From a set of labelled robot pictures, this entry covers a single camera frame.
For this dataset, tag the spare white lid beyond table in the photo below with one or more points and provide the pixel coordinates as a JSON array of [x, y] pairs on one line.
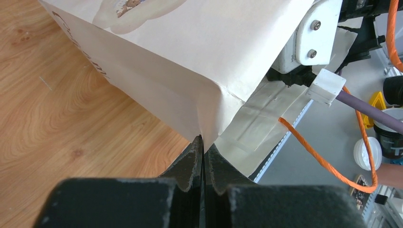
[[361, 156]]

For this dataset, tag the spare cup beyond table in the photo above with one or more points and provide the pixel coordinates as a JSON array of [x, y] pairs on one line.
[[391, 141]]

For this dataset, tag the paper takeout bag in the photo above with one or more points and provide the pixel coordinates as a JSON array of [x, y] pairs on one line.
[[200, 66]]

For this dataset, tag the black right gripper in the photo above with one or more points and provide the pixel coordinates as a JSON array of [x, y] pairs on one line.
[[355, 33]]

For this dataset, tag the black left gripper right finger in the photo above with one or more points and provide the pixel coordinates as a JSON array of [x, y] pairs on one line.
[[232, 200]]

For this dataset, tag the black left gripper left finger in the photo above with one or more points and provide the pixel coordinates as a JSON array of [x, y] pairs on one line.
[[171, 200]]

